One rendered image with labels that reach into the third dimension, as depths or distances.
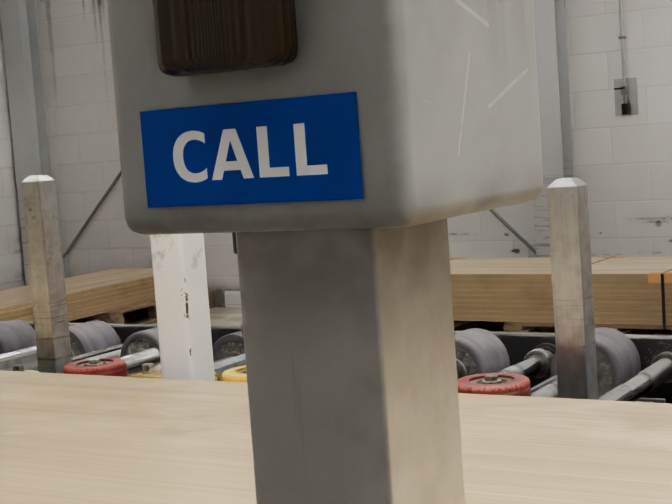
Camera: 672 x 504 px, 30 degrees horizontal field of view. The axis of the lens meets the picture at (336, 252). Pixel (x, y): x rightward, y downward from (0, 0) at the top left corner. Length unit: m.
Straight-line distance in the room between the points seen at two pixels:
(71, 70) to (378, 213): 9.82
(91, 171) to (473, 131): 9.70
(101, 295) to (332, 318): 8.10
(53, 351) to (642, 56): 6.18
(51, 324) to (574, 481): 1.05
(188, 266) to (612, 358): 0.66
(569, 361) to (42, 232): 0.80
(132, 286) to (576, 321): 7.28
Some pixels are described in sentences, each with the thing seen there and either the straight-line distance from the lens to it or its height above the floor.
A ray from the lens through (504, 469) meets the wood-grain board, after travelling 1.01.
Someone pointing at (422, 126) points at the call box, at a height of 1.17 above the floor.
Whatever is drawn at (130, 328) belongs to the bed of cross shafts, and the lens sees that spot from 2.45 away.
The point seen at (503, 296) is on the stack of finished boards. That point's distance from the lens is 6.71.
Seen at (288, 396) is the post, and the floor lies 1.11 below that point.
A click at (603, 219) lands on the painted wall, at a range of 7.84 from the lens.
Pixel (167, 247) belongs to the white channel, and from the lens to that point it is 1.53.
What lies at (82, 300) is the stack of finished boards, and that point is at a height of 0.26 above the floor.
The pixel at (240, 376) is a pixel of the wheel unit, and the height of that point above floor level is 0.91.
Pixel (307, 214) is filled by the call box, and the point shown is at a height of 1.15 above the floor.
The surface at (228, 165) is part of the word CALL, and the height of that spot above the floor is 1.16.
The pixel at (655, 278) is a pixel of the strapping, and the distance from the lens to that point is 6.38.
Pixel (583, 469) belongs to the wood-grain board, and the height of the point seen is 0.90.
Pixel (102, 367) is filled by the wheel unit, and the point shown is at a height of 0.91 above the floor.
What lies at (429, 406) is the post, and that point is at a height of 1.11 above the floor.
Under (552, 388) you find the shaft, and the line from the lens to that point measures 1.74.
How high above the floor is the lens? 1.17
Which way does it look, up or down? 5 degrees down
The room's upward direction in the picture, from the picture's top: 4 degrees counter-clockwise
